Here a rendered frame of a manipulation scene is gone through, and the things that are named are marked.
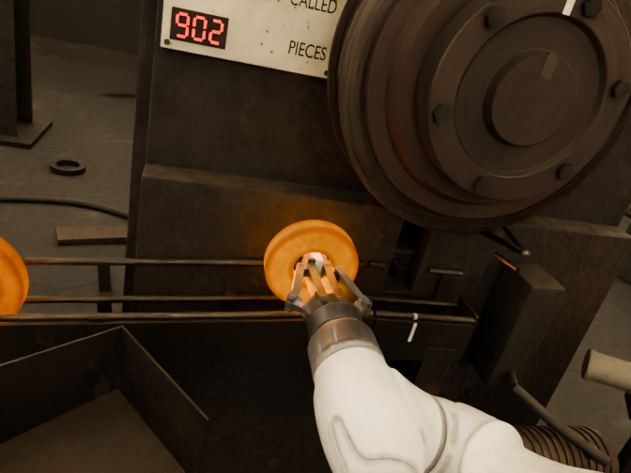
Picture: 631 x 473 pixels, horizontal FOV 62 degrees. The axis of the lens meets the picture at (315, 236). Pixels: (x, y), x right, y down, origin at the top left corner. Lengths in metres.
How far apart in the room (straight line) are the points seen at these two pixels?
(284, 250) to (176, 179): 0.20
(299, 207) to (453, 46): 0.37
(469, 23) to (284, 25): 0.29
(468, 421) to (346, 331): 0.17
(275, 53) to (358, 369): 0.49
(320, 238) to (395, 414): 0.35
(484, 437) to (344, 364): 0.17
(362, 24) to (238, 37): 0.20
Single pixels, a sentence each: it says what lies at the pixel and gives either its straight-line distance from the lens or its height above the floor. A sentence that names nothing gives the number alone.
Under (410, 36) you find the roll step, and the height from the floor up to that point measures 1.16.
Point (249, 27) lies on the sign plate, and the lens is 0.83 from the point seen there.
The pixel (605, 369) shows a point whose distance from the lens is 1.11.
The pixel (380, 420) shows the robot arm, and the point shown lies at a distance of 0.55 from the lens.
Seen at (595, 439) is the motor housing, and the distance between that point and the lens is 1.20.
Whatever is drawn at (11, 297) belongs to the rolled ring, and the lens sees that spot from 0.91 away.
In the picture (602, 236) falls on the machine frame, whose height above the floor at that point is 0.87.
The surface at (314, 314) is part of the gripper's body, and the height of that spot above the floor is 0.80.
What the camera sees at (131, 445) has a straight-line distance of 0.77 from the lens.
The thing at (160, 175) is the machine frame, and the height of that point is 0.87.
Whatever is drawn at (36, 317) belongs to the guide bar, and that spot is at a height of 0.66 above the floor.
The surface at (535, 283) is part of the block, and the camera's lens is 1.01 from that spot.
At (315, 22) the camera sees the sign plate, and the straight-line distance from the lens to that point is 0.84.
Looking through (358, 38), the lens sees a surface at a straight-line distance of 0.72.
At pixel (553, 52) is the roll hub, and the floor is 1.18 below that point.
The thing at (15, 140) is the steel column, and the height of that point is 0.03.
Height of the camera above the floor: 1.19
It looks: 25 degrees down
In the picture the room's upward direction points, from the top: 14 degrees clockwise
